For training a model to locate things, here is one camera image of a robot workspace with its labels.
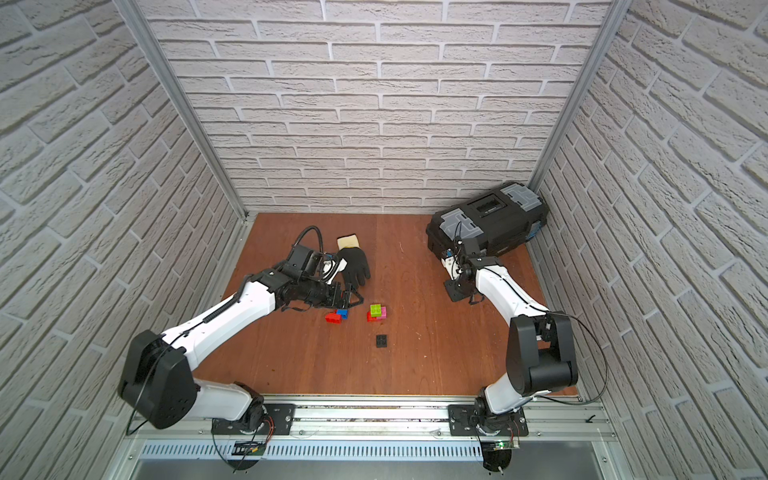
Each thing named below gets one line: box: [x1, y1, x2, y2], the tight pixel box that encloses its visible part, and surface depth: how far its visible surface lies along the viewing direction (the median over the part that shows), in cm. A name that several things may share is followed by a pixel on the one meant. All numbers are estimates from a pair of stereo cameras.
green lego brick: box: [370, 304, 382, 318], surface depth 89 cm
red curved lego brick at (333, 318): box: [325, 309, 342, 324], surface depth 91 cm
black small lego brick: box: [376, 334, 388, 348], surface depth 87 cm
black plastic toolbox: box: [426, 181, 549, 257], surface depth 100 cm
